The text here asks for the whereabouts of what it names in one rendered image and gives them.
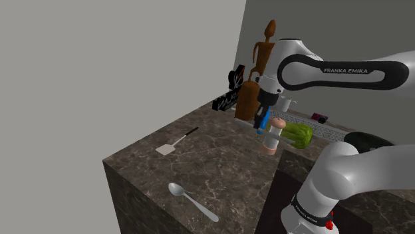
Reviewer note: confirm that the white and pink pepper mill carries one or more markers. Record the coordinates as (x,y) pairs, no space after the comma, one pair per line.
(270,147)

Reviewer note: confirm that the brown wooden human figure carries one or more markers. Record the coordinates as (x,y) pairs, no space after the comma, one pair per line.
(248,100)

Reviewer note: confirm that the blue stick-shaped object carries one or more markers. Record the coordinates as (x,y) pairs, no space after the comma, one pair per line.
(265,123)

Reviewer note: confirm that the black logo sign sculpture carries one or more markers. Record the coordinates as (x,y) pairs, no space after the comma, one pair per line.
(228,100)

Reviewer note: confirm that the white mug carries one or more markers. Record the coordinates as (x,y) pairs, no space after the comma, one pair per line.
(287,104)

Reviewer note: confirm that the silver spoon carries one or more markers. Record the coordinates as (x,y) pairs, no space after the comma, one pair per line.
(176,190)

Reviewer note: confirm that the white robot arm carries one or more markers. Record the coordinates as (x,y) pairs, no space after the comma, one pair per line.
(350,171)

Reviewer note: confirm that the grey ridged mat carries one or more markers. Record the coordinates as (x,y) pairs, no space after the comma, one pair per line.
(324,131)

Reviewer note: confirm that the dark robot stand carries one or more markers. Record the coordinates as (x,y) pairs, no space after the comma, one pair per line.
(278,201)

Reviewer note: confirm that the green ribbed vegetable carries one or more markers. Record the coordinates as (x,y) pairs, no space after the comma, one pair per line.
(300,134)

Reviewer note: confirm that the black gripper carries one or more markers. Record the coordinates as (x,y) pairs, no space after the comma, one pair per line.
(260,116)

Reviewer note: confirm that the small maroon camera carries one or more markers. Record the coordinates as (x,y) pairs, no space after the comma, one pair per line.
(319,118)

